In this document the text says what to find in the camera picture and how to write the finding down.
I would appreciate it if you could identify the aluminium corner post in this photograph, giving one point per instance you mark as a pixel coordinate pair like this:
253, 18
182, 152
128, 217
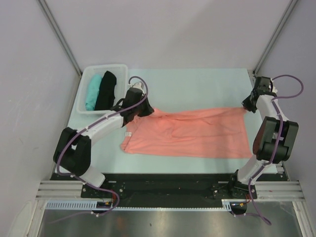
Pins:
59, 35
276, 34

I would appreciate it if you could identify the rolled black t shirt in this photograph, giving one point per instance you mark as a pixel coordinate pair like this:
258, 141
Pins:
106, 96

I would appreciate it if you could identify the right aluminium corner post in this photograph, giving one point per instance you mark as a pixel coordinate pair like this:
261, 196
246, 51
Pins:
276, 34

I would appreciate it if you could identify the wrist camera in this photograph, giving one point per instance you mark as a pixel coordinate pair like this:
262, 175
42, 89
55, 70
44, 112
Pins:
263, 86
135, 92

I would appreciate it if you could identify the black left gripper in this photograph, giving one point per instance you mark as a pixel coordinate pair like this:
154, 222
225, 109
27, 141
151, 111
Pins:
148, 110

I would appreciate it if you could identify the left aluminium corner post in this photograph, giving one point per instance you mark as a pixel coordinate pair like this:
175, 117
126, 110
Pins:
59, 35

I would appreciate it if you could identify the salmon pink polo shirt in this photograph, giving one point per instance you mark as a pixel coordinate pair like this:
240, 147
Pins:
209, 133

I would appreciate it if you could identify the white slotted cable duct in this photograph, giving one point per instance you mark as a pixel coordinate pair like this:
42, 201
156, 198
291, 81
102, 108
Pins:
99, 205

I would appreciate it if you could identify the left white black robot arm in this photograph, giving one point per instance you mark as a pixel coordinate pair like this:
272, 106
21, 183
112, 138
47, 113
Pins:
73, 152

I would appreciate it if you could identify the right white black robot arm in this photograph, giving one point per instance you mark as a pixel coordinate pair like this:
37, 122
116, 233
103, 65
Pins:
273, 143

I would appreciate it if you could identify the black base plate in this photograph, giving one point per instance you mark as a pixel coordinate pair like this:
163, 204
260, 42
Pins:
175, 190

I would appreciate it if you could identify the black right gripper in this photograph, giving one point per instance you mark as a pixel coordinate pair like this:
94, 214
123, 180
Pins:
248, 106

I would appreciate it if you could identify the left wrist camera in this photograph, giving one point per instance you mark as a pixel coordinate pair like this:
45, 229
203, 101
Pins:
135, 92

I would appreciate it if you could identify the rolled teal t shirt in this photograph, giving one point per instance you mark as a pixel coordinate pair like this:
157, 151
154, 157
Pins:
92, 92

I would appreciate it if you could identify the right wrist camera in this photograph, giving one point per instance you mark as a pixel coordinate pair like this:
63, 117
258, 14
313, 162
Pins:
263, 86

